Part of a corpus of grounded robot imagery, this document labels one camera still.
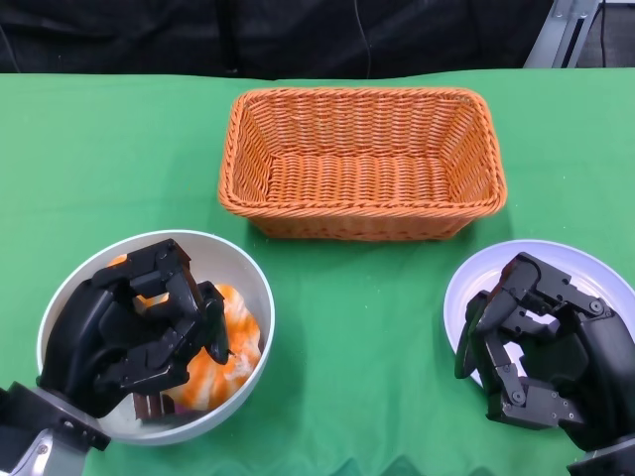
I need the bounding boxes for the white round plate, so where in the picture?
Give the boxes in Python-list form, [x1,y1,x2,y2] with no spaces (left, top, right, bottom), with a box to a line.
[443,239,635,393]

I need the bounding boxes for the green tablecloth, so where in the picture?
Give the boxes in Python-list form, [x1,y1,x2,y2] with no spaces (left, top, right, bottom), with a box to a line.
[0,66,635,476]

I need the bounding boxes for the round orange-white bread bun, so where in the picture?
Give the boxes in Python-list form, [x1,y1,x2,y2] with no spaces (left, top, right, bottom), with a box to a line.
[107,254,170,316]

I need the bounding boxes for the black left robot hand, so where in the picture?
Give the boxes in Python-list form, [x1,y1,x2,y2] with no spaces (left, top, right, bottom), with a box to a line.
[37,238,234,418]

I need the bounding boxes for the white round bowl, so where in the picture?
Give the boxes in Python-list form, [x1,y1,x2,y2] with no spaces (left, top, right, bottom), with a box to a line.
[35,228,276,447]

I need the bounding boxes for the grey metal frame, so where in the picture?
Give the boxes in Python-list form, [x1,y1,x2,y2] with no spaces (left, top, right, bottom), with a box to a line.
[523,0,604,69]

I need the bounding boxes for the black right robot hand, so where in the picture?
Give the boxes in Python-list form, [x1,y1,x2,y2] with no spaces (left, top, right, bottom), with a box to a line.
[454,251,635,452]

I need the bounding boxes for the pumpkin-shaped orange bread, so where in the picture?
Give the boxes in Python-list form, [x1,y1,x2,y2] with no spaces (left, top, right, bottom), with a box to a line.
[163,283,263,412]

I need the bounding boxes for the orange wicker basket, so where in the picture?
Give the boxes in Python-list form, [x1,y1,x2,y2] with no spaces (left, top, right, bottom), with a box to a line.
[216,86,507,242]

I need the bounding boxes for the black backdrop cloth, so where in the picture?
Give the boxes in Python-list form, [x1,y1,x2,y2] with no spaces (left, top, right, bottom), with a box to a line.
[0,0,553,80]

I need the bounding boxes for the layered chocolate cake slice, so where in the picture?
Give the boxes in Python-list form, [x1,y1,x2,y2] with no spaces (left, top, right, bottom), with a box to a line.
[134,391,178,422]

